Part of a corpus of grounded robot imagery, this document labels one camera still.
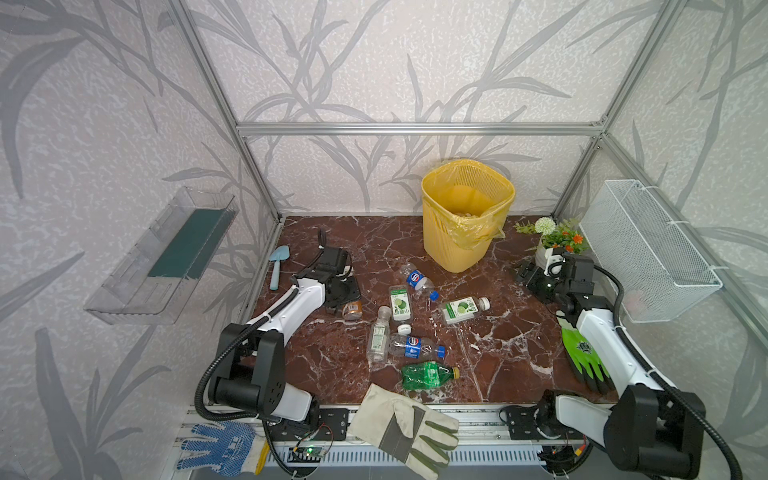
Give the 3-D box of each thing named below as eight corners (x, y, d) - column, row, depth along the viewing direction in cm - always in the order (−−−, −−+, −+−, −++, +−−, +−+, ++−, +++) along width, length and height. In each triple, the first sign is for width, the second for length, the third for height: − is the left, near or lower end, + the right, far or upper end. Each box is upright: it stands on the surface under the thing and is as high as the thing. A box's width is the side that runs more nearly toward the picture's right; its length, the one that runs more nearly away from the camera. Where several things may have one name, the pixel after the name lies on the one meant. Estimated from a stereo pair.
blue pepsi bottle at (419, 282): (396, 279, 104) (396, 270, 100) (408, 268, 107) (409, 259, 102) (430, 307, 97) (432, 299, 93) (442, 295, 100) (444, 286, 95)
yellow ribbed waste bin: (396, 252, 111) (395, 191, 88) (439, 212, 126) (447, 150, 103) (463, 296, 100) (482, 238, 77) (502, 246, 114) (527, 184, 91)
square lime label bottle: (388, 324, 93) (388, 318, 90) (389, 291, 101) (389, 285, 98) (412, 324, 93) (412, 318, 90) (411, 291, 101) (411, 285, 98)
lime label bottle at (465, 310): (447, 327, 93) (449, 321, 89) (440, 313, 96) (442, 306, 92) (489, 312, 96) (492, 306, 92) (481, 299, 99) (484, 292, 96)
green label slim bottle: (368, 362, 86) (366, 355, 81) (372, 310, 96) (370, 301, 91) (388, 362, 86) (388, 355, 81) (390, 310, 96) (390, 301, 91)
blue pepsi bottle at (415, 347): (388, 358, 86) (387, 350, 82) (390, 341, 90) (390, 333, 85) (443, 365, 85) (446, 357, 81) (444, 348, 88) (446, 340, 84)
